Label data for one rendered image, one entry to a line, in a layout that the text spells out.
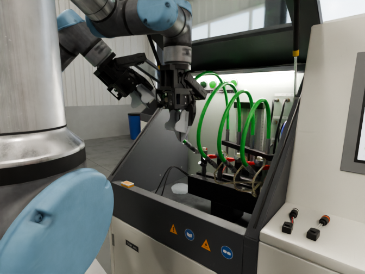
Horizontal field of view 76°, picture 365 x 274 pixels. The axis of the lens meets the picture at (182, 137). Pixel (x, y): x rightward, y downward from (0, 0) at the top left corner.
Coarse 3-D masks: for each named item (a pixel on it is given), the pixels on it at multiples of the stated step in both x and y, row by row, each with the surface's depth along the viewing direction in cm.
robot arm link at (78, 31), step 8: (64, 16) 62; (72, 16) 62; (64, 24) 62; (72, 24) 62; (80, 24) 64; (64, 32) 63; (72, 32) 63; (80, 32) 64; (88, 32) 65; (64, 40) 64; (72, 40) 64; (80, 40) 64; (88, 40) 65; (96, 40) 66; (72, 48) 65; (80, 48) 66; (88, 48) 65
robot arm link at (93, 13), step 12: (72, 0) 45; (84, 0) 45; (96, 0) 46; (108, 0) 48; (84, 12) 49; (96, 12) 48; (108, 12) 50; (120, 12) 51; (96, 24) 53; (108, 24) 52; (120, 24) 53; (96, 36) 58; (108, 36) 57; (120, 36) 57
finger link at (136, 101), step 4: (136, 88) 79; (132, 92) 78; (136, 92) 79; (132, 96) 79; (136, 96) 80; (140, 96) 80; (132, 100) 79; (136, 100) 80; (140, 100) 81; (132, 104) 79; (136, 104) 80; (144, 104) 83; (148, 104) 82
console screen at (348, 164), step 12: (360, 60) 68; (360, 72) 68; (360, 84) 67; (360, 96) 67; (360, 108) 67; (348, 120) 68; (360, 120) 67; (348, 132) 68; (360, 132) 66; (348, 144) 68; (360, 144) 66; (348, 156) 67; (360, 156) 66; (348, 168) 67; (360, 168) 65
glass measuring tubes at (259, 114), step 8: (240, 104) 112; (248, 104) 110; (264, 104) 107; (248, 112) 113; (256, 112) 111; (264, 112) 108; (256, 120) 111; (264, 120) 109; (248, 128) 114; (256, 128) 110; (264, 128) 110; (248, 136) 115; (256, 136) 110; (248, 144) 114; (256, 144) 111; (248, 160) 114
